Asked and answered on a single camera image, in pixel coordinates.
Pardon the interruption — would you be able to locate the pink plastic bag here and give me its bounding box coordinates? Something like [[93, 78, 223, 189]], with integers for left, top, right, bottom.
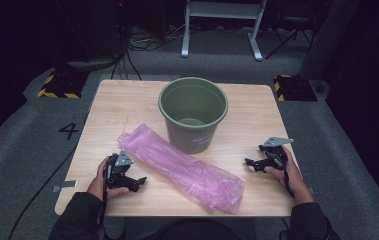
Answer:
[[116, 122, 245, 215]]

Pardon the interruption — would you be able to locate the grey curtain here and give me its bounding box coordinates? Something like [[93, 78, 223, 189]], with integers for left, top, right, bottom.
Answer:
[[298, 0, 361, 81]]

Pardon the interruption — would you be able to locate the green plastic bucket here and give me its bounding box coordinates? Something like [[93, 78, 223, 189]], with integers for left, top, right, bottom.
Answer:
[[157, 76, 229, 155]]

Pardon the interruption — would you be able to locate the white metal stand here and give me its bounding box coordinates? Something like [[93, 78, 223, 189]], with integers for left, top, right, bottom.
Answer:
[[180, 0, 268, 62]]

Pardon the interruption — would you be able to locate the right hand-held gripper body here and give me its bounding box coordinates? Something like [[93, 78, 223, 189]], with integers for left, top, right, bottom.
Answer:
[[258, 136, 295, 170]]

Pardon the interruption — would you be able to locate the black yellow striped block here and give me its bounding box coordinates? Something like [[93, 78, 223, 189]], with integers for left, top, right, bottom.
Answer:
[[273, 74, 319, 103], [36, 68, 90, 100]]

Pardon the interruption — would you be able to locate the grey tape strip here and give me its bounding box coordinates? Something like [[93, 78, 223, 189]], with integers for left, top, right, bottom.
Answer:
[[52, 180, 78, 193]]

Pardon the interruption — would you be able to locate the black tripod stand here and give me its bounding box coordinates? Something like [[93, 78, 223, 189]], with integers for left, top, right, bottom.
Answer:
[[265, 13, 318, 60]]

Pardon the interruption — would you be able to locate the person's dark lap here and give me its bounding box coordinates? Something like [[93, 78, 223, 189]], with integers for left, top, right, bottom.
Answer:
[[143, 218, 241, 240]]

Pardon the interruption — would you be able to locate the black floor cable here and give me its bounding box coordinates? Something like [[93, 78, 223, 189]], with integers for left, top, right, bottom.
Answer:
[[7, 111, 90, 240]]

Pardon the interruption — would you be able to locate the right hand-held gripper cable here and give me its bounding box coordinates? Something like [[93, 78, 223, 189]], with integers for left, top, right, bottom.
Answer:
[[282, 166, 296, 199]]

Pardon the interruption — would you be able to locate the bundle of black cables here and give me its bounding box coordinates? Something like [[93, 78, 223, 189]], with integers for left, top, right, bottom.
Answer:
[[110, 19, 191, 81]]

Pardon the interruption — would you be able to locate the person's left hand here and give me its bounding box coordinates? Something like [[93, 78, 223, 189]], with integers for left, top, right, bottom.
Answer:
[[86, 156, 130, 202]]

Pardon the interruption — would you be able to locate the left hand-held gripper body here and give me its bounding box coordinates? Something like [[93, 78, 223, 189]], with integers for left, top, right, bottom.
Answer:
[[104, 149, 135, 190]]

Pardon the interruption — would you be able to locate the person's right hand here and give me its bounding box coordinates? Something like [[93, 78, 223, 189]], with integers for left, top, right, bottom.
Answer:
[[264, 146, 306, 197]]

